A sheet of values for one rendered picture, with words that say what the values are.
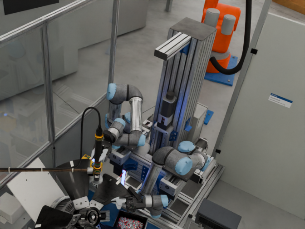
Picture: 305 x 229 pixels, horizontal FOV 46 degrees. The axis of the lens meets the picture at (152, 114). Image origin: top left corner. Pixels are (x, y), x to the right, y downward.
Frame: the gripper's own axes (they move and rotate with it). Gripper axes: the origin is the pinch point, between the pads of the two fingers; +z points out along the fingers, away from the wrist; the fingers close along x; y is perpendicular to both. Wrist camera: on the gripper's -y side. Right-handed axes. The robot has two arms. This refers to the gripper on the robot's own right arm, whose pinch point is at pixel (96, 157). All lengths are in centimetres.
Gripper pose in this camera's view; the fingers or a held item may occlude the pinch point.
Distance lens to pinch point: 195.8
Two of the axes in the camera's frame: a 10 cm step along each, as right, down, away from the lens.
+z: -3.0, 5.7, -7.6
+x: -9.4, -2.9, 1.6
